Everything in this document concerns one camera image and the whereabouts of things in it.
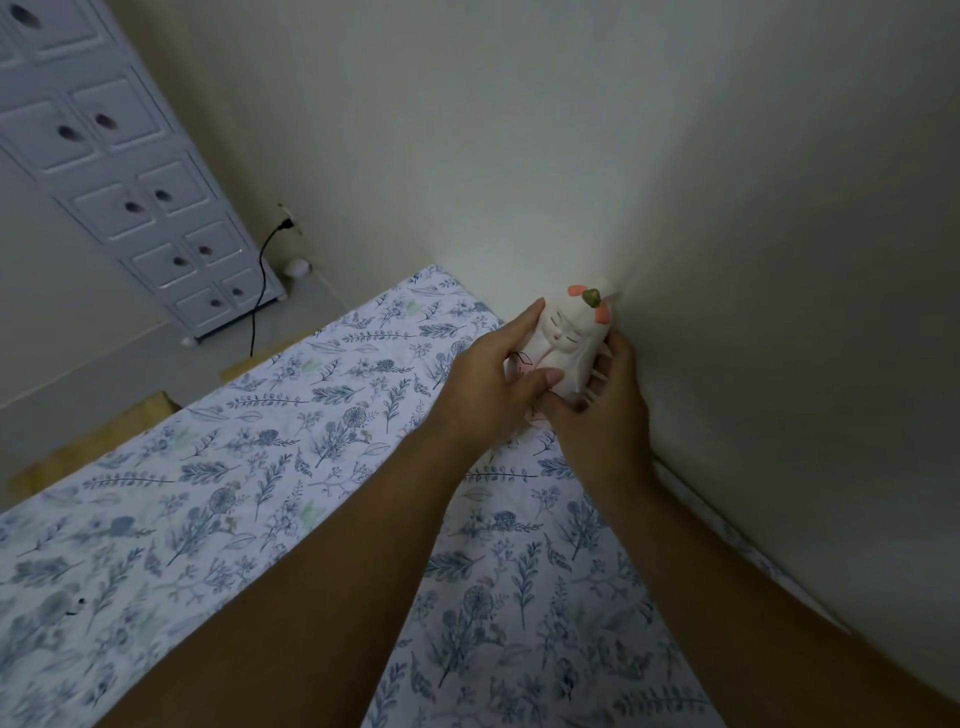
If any person's left forearm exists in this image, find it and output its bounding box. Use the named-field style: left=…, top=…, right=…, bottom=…
left=96, top=429, right=492, bottom=728

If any person's right hand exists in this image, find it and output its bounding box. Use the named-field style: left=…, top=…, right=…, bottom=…
left=535, top=327, right=655, bottom=492

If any white drawer cabinet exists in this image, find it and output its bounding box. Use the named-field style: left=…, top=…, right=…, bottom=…
left=0, top=0, right=288, bottom=348

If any white blue floral bed sheet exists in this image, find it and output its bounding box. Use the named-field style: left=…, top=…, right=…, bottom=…
left=0, top=263, right=850, bottom=728

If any white rabbit figure lamp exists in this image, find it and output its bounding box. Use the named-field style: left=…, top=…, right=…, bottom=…
left=504, top=282, right=618, bottom=429

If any person's left hand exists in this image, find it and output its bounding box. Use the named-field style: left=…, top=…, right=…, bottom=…
left=429, top=297, right=566, bottom=460

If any person's right forearm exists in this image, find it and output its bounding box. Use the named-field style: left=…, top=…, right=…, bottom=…
left=596, top=476, right=960, bottom=728

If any black power cable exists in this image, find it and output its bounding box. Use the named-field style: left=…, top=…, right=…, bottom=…
left=248, top=218, right=294, bottom=360

